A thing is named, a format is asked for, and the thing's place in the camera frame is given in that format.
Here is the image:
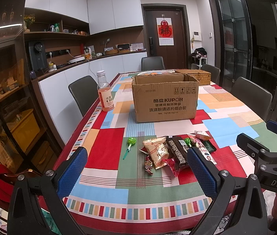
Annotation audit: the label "dark green snack packet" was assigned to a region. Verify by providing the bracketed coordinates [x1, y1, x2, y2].
[202, 140, 217, 153]

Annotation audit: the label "green lollipop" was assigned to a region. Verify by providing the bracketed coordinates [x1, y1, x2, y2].
[184, 138, 192, 147]
[123, 137, 136, 160]

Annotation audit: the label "black cookie packet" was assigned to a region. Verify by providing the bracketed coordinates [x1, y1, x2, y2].
[166, 136, 190, 169]

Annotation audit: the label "beige snack packet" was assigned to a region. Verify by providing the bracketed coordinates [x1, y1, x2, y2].
[143, 137, 169, 170]

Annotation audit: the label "red foil candy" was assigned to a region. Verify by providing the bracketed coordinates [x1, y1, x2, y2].
[144, 155, 153, 176]

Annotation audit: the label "red white candy packet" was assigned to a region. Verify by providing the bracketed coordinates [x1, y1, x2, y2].
[194, 130, 211, 141]

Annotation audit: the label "grey chair right near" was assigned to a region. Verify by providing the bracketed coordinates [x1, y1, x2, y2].
[230, 77, 272, 121]

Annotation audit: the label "grey chair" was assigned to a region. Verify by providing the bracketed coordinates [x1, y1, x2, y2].
[201, 64, 221, 85]
[230, 77, 272, 121]
[68, 75, 99, 116]

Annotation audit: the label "grey chair right far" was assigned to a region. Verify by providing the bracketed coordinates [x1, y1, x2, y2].
[201, 64, 221, 85]

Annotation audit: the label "woven wicker basket box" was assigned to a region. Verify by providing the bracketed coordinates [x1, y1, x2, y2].
[175, 69, 211, 85]

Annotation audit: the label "white shoe rack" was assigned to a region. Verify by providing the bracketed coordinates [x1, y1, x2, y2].
[191, 56, 207, 70]

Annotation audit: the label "brown cardboard box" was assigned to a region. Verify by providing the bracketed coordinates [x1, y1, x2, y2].
[132, 73, 199, 123]

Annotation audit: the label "glass door cabinet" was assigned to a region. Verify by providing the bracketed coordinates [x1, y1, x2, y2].
[215, 0, 252, 91]

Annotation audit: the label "white intercom panel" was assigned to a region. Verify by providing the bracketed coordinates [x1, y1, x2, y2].
[193, 31, 202, 41]

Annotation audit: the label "grey chair far end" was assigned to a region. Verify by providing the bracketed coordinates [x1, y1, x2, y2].
[141, 56, 165, 71]

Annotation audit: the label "grey chair left side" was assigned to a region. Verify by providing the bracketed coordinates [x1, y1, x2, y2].
[68, 75, 99, 116]

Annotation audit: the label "dark brown door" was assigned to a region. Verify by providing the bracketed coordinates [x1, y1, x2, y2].
[142, 4, 191, 69]

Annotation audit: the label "red fu poster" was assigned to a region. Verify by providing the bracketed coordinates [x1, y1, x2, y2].
[156, 18, 174, 46]

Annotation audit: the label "pink drink bottle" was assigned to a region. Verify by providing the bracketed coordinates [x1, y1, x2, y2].
[97, 70, 114, 112]

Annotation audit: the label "black water dispenser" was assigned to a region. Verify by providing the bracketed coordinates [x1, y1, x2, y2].
[28, 41, 48, 72]

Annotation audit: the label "white upper cabinets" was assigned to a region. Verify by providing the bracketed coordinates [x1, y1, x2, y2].
[25, 0, 143, 34]

